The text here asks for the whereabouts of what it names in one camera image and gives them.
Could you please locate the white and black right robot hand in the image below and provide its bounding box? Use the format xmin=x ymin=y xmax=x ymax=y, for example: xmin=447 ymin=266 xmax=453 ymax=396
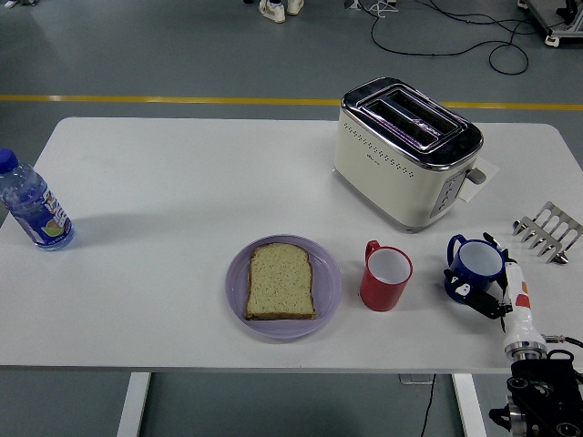
xmin=444 ymin=231 xmax=547 ymax=352

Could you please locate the blue enamel mug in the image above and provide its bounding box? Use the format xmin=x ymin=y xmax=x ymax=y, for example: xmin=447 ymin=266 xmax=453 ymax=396
xmin=445 ymin=233 xmax=506 ymax=304

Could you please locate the slice of toast bread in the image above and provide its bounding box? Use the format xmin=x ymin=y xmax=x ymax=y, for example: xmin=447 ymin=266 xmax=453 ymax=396
xmin=243 ymin=242 xmax=317 ymax=321

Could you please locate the silver metal toast rack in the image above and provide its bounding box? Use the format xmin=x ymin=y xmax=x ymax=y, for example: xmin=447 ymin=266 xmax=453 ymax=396
xmin=512 ymin=201 xmax=583 ymax=265

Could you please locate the white table leg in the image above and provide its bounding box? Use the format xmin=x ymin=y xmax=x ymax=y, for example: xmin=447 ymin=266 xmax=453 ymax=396
xmin=116 ymin=371 xmax=152 ymax=437
xmin=452 ymin=372 xmax=487 ymax=437

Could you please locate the red enamel mug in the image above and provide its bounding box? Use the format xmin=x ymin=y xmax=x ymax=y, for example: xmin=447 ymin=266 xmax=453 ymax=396
xmin=359 ymin=239 xmax=414 ymax=313

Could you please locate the cream and chrome toaster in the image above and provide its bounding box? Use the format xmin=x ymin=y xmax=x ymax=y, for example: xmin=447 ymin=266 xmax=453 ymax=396
xmin=332 ymin=76 xmax=487 ymax=234

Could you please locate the purple round plate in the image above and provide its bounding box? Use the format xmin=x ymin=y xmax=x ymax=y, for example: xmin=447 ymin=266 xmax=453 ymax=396
xmin=225 ymin=233 xmax=343 ymax=340

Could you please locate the clear water bottle blue cap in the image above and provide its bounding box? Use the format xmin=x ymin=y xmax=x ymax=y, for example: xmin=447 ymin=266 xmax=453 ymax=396
xmin=0 ymin=147 xmax=77 ymax=252

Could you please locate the thin black hanging cable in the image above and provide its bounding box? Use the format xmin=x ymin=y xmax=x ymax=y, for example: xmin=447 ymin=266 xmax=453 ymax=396
xmin=418 ymin=373 xmax=437 ymax=437

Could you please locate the black floor cable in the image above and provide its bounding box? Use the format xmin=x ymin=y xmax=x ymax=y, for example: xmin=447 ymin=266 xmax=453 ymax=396
xmin=371 ymin=0 xmax=566 ymax=76

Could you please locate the wheeled equipment frame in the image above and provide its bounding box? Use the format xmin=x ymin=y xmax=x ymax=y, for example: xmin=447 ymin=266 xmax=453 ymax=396
xmin=517 ymin=0 xmax=583 ymax=46

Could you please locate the white floor cable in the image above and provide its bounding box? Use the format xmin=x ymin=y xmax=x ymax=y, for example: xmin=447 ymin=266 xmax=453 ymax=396
xmin=366 ymin=0 xmax=397 ymax=19

